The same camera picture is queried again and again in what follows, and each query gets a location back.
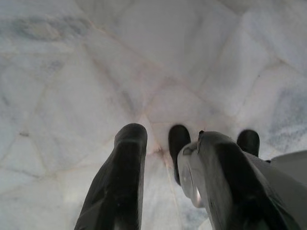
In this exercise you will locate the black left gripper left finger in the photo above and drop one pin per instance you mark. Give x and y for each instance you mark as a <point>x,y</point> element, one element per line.
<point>120,182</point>

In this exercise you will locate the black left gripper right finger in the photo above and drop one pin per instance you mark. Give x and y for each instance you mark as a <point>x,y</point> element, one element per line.
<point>225,172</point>

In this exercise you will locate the black robot right foot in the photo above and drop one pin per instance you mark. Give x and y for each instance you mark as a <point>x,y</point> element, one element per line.
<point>248,141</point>

